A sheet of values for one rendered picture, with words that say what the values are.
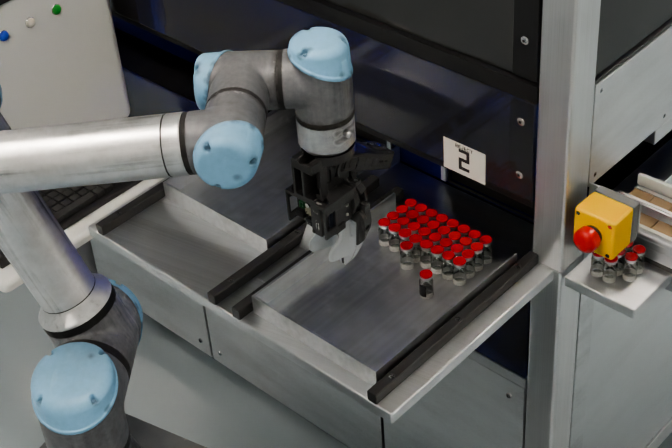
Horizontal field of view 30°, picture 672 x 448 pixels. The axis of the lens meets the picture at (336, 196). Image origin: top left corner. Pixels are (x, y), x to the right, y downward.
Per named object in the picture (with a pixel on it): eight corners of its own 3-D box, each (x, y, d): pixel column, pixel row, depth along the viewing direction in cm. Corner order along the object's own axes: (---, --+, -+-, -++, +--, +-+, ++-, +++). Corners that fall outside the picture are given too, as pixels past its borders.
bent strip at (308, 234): (315, 235, 213) (313, 207, 209) (329, 242, 211) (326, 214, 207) (257, 278, 205) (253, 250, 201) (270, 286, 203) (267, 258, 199)
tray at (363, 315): (394, 208, 217) (393, 192, 215) (516, 269, 202) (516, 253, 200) (253, 312, 198) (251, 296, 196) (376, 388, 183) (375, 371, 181)
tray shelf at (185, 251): (280, 112, 247) (279, 105, 246) (580, 254, 207) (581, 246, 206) (88, 234, 220) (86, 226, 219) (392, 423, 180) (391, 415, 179)
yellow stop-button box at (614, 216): (597, 220, 198) (600, 184, 194) (637, 238, 194) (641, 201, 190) (570, 244, 194) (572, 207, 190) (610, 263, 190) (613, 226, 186)
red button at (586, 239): (583, 236, 193) (585, 216, 191) (606, 247, 191) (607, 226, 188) (569, 249, 191) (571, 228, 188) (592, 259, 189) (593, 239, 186)
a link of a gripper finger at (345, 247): (321, 279, 173) (316, 227, 167) (350, 257, 176) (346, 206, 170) (338, 289, 171) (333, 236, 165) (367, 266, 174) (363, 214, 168)
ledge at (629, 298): (611, 241, 209) (612, 232, 208) (680, 273, 202) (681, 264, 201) (563, 284, 201) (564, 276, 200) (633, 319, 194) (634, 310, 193)
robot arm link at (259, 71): (185, 87, 149) (277, 84, 148) (197, 39, 157) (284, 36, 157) (194, 141, 153) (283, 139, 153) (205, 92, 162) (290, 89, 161)
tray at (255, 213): (297, 113, 243) (296, 98, 241) (400, 161, 228) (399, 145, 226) (165, 198, 224) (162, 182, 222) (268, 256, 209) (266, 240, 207)
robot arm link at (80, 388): (36, 471, 174) (15, 403, 166) (58, 399, 185) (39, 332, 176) (122, 470, 173) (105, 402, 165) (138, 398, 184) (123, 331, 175)
